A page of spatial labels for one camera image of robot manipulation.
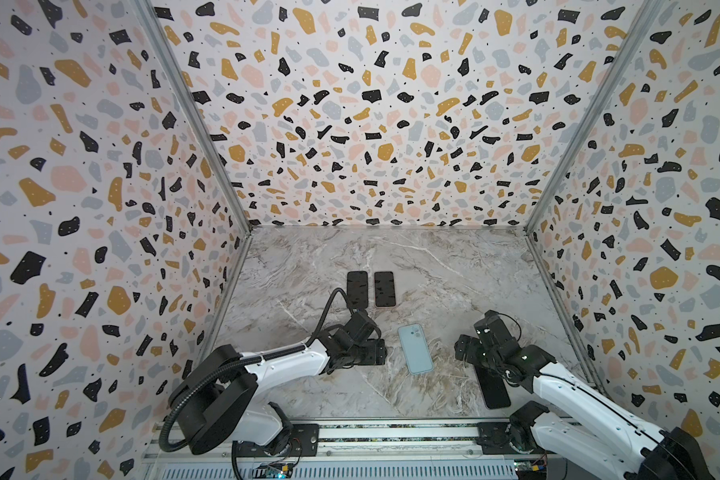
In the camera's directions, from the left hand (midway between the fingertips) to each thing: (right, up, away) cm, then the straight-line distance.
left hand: (379, 350), depth 84 cm
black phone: (-8, +15, +19) cm, 26 cm away
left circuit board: (-25, -24, -14) cm, 37 cm away
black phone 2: (+2, +15, +19) cm, 24 cm away
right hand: (+24, +2, 0) cm, 24 cm away
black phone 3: (+32, -10, 0) cm, 34 cm away
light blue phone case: (+11, -2, +7) cm, 14 cm away
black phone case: (-8, +16, +20) cm, 27 cm away
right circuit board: (+35, -24, -13) cm, 45 cm away
